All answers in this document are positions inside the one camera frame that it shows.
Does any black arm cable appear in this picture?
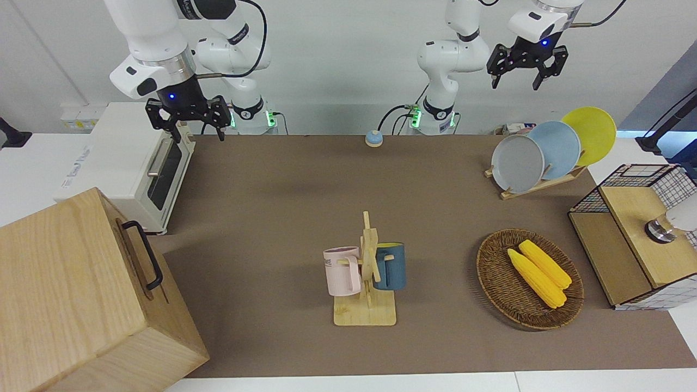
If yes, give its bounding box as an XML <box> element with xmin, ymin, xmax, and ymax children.
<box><xmin>569</xmin><ymin>0</ymin><xmax>627</xmax><ymax>28</ymax></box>
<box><xmin>196</xmin><ymin>0</ymin><xmax>268</xmax><ymax>79</ymax></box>

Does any light wooden cabinet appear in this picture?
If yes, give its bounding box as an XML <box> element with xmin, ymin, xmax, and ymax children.
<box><xmin>0</xmin><ymin>187</ymin><xmax>210</xmax><ymax>392</ymax></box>

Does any brown wicker basket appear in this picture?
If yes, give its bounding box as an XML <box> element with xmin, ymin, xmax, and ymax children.
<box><xmin>476</xmin><ymin>229</ymin><xmax>585</xmax><ymax>331</ymax></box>

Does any wire grid shelf with boards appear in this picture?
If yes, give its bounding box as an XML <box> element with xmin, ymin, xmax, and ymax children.
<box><xmin>568</xmin><ymin>163</ymin><xmax>697</xmax><ymax>311</ymax></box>

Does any black clamp stand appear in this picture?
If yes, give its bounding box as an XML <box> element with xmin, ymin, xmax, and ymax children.
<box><xmin>0</xmin><ymin>117</ymin><xmax>32</xmax><ymax>149</ymax></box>

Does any light blue plate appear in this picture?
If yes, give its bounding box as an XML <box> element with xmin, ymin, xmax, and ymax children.
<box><xmin>527</xmin><ymin>121</ymin><xmax>582</xmax><ymax>181</ymax></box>

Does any yellow plate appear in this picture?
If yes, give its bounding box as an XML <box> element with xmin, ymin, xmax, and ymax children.
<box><xmin>561</xmin><ymin>107</ymin><xmax>617</xmax><ymax>167</ymax></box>

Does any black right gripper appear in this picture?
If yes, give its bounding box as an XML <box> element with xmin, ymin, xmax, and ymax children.
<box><xmin>146</xmin><ymin>75</ymin><xmax>230</xmax><ymax>143</ymax></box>

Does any wooden mug tree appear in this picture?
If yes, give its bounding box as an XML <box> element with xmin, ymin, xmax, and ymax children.
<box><xmin>333</xmin><ymin>211</ymin><xmax>397</xmax><ymax>327</ymax></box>

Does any yellow corn cob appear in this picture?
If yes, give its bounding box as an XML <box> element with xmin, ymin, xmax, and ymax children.
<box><xmin>508</xmin><ymin>248</ymin><xmax>568</xmax><ymax>309</ymax></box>
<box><xmin>518</xmin><ymin>240</ymin><xmax>572</xmax><ymax>289</ymax></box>

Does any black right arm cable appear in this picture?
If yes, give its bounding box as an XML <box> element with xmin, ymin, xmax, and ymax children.
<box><xmin>196</xmin><ymin>0</ymin><xmax>268</xmax><ymax>79</ymax></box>

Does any low wooden plate rack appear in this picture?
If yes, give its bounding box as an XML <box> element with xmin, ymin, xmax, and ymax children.
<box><xmin>484</xmin><ymin>163</ymin><xmax>589</xmax><ymax>200</ymax></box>

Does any white toaster oven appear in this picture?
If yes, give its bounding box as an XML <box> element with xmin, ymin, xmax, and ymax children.
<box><xmin>53</xmin><ymin>102</ymin><xmax>195</xmax><ymax>236</ymax></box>

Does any dark blue mug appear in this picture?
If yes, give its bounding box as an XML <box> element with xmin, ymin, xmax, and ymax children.
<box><xmin>373</xmin><ymin>242</ymin><xmax>406</xmax><ymax>291</ymax></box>

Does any white cylinder with metal base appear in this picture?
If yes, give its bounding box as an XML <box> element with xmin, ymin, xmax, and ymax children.
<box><xmin>645</xmin><ymin>196</ymin><xmax>697</xmax><ymax>244</ymax></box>

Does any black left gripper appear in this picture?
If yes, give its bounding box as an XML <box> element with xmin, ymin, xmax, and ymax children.
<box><xmin>486</xmin><ymin>35</ymin><xmax>568</xmax><ymax>91</ymax></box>

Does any white wall socket strip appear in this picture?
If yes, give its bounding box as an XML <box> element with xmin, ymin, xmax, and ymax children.
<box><xmin>60</xmin><ymin>103</ymin><xmax>109</xmax><ymax>131</ymax></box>

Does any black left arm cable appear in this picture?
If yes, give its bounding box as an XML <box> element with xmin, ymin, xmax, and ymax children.
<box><xmin>569</xmin><ymin>0</ymin><xmax>627</xmax><ymax>28</ymax></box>

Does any black cabinet handle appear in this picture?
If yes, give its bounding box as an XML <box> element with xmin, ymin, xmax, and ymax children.
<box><xmin>121</xmin><ymin>220</ymin><xmax>164</xmax><ymax>291</ymax></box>

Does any pink mug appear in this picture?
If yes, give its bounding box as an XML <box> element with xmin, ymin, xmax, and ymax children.
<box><xmin>323</xmin><ymin>246</ymin><xmax>364</xmax><ymax>297</ymax></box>

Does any brown table mat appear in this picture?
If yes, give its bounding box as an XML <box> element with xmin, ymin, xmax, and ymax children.
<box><xmin>144</xmin><ymin>134</ymin><xmax>697</xmax><ymax>379</ymax></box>

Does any gray plate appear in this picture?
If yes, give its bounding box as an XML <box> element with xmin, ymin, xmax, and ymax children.
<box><xmin>491</xmin><ymin>134</ymin><xmax>545</xmax><ymax>194</ymax></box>

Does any black base cable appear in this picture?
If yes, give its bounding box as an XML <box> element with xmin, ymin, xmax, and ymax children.
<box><xmin>378</xmin><ymin>103</ymin><xmax>415</xmax><ymax>135</ymax></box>

